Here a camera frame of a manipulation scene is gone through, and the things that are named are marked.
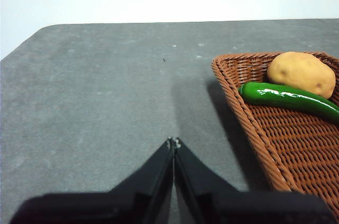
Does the yellow-brown potato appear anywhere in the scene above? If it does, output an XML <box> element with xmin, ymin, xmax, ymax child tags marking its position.
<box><xmin>266</xmin><ymin>51</ymin><xmax>336</xmax><ymax>100</ymax></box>

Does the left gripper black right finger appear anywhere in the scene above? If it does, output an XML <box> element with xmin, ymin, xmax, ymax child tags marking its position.
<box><xmin>174</xmin><ymin>137</ymin><xmax>337</xmax><ymax>224</ymax></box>

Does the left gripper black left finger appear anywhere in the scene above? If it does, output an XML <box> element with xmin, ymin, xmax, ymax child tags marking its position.
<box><xmin>10</xmin><ymin>137</ymin><xmax>174</xmax><ymax>224</ymax></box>

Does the green pepper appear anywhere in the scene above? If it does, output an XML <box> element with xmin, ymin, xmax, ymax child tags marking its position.
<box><xmin>238</xmin><ymin>82</ymin><xmax>339</xmax><ymax>124</ymax></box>

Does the brown wicker basket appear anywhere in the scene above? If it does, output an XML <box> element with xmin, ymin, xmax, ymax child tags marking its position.
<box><xmin>211</xmin><ymin>51</ymin><xmax>339</xmax><ymax>221</ymax></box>

